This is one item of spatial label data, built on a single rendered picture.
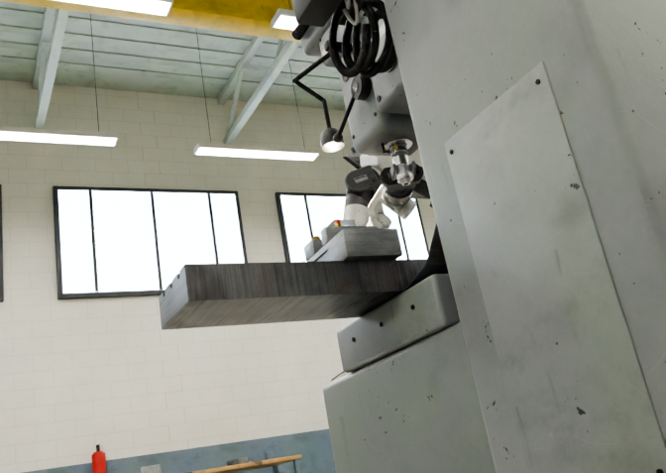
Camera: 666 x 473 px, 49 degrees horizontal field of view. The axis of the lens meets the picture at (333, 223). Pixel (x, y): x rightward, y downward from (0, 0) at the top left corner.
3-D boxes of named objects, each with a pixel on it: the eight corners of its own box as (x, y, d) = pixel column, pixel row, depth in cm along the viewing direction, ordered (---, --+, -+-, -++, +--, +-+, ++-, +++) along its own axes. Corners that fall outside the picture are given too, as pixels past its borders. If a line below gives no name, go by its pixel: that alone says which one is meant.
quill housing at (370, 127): (351, 157, 209) (331, 62, 220) (410, 161, 218) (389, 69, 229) (383, 124, 193) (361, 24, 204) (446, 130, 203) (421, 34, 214)
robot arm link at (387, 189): (377, 163, 207) (374, 178, 219) (384, 193, 204) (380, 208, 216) (419, 156, 208) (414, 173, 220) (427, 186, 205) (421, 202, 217)
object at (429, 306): (340, 374, 199) (333, 330, 203) (444, 363, 215) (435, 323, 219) (442, 325, 158) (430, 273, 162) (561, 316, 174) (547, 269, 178)
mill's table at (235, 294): (161, 330, 168) (158, 296, 171) (558, 304, 226) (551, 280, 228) (188, 300, 149) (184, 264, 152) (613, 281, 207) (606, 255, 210)
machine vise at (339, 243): (293, 300, 196) (286, 262, 200) (343, 297, 203) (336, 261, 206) (347, 256, 167) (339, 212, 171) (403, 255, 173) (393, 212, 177)
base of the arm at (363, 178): (363, 222, 261) (342, 203, 266) (388, 201, 265) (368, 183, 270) (361, 198, 248) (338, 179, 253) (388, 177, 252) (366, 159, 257)
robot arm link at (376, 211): (381, 183, 222) (361, 216, 229) (404, 200, 220) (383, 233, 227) (388, 177, 227) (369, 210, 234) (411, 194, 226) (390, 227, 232)
